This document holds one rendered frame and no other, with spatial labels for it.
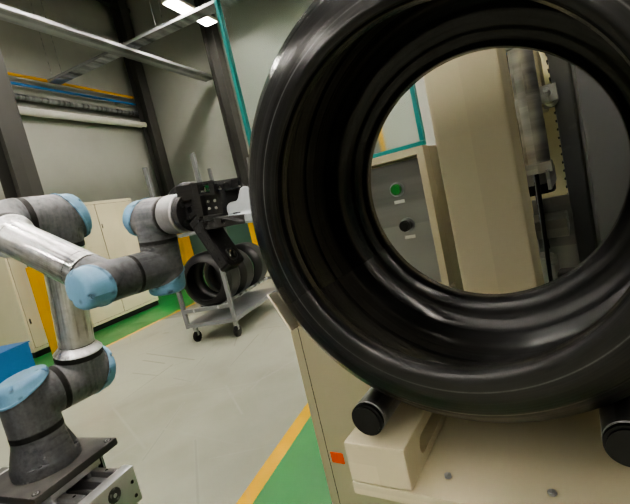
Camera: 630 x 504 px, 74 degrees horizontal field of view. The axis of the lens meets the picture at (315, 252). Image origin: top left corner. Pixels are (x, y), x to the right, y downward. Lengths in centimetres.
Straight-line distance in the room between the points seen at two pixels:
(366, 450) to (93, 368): 83
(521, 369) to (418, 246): 75
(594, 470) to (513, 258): 36
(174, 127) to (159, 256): 1167
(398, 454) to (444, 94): 60
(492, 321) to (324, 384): 79
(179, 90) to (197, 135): 126
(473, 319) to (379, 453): 28
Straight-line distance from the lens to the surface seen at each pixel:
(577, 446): 70
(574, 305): 73
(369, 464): 64
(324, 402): 147
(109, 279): 80
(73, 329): 124
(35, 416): 123
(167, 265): 87
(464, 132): 83
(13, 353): 623
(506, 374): 49
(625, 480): 65
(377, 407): 59
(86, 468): 128
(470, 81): 84
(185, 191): 80
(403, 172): 117
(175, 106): 1251
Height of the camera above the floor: 119
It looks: 7 degrees down
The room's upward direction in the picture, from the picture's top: 13 degrees counter-clockwise
